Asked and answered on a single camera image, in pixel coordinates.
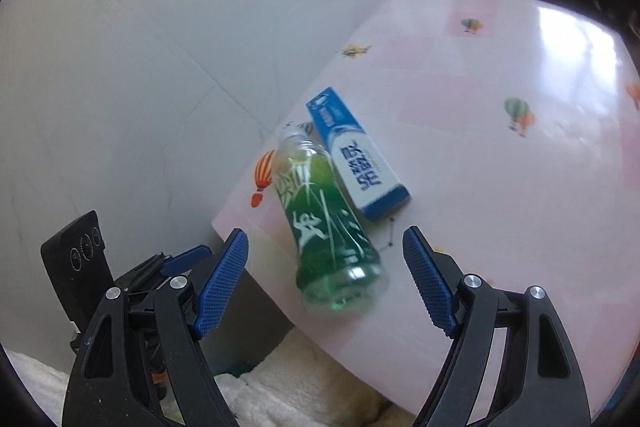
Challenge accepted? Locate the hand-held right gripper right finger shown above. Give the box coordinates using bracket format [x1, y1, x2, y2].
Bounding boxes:
[402, 227, 591, 427]

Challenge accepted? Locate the green plastic bottle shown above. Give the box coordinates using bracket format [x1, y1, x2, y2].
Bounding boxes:
[272, 127, 391, 315]

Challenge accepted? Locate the pink printed tablecloth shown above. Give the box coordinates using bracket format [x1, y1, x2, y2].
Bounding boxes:
[211, 0, 640, 413]

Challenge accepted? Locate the blue white carton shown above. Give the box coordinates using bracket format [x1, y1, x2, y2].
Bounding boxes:
[306, 87, 412, 224]

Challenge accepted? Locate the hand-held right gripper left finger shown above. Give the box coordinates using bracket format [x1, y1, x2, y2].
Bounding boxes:
[62, 229, 251, 427]

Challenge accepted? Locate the white fluffy blanket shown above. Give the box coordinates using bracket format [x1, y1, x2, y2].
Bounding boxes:
[5, 332, 416, 427]

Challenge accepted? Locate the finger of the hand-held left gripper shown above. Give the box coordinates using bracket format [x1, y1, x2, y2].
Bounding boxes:
[114, 245, 213, 303]

